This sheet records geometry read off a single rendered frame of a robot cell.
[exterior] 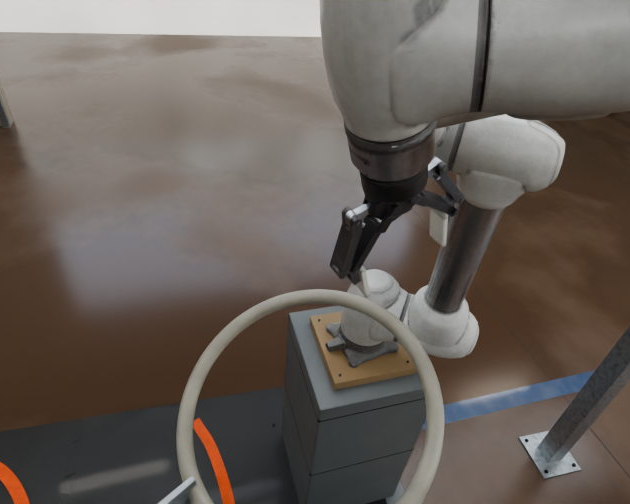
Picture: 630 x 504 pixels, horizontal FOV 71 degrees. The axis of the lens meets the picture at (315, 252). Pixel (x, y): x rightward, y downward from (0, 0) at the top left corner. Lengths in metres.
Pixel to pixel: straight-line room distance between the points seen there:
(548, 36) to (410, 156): 0.15
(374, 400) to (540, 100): 1.15
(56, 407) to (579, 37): 2.42
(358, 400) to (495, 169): 0.80
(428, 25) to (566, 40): 0.09
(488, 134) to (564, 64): 0.54
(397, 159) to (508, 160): 0.49
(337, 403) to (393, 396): 0.18
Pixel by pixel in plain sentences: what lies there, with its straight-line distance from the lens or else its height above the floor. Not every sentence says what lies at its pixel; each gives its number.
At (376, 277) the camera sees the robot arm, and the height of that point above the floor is 1.11.
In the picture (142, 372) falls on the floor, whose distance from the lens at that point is 2.51.
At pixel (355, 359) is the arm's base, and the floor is 0.85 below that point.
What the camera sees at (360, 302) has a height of 1.33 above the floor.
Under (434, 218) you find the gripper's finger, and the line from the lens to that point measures 0.65.
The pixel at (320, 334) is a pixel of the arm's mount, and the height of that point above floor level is 0.83.
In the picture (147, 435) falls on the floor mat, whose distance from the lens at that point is 2.29.
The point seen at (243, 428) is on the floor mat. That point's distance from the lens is 2.24.
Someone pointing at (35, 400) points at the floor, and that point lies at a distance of 2.58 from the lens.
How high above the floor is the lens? 1.96
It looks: 38 degrees down
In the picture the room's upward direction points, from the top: 6 degrees clockwise
